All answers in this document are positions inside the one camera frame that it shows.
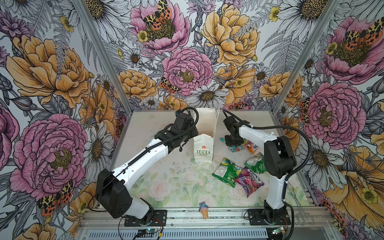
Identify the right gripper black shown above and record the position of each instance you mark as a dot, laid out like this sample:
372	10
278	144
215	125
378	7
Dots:
229	143

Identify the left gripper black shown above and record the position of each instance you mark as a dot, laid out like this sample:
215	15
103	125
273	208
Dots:
194	132

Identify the teal snack packet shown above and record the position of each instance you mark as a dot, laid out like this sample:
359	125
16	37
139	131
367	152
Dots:
233	149

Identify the fruit oval candy packet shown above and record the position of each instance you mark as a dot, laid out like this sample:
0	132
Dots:
250	146

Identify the white paper bag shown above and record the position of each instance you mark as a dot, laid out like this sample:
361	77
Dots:
204	141

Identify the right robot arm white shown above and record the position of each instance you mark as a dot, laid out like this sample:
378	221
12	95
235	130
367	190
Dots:
279	161

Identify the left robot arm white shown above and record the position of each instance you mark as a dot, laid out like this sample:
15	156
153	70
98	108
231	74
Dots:
113	186

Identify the green candy packet small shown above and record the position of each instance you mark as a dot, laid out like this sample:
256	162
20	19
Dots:
257	164

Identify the green candy packet large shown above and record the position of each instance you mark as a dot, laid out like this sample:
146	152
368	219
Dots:
227	172

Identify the purple berries candy packet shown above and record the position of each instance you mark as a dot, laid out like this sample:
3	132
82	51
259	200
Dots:
249	181

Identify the ice cream cone toy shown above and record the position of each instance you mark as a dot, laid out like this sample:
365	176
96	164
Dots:
204	210

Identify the green circuit board right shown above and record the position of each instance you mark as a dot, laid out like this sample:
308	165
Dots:
277	231

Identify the green circuit board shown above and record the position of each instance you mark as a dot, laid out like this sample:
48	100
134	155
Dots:
151	231
277	231

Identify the green circuit board left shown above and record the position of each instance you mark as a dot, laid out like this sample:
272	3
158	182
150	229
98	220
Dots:
151	231

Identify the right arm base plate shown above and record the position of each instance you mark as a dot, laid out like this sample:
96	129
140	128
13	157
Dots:
268	217

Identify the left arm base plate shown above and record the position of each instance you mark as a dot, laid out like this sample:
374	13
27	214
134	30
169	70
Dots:
154	218

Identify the metal wire hooks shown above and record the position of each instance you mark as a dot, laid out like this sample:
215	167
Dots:
302	216

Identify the aluminium corner post left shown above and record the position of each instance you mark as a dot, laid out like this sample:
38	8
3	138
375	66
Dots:
97	41

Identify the aluminium corner post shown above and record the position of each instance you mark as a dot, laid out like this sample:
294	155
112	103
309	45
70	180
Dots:
313	38
97	41

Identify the aluminium corner post right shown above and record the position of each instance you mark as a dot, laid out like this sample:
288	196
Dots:
313	38

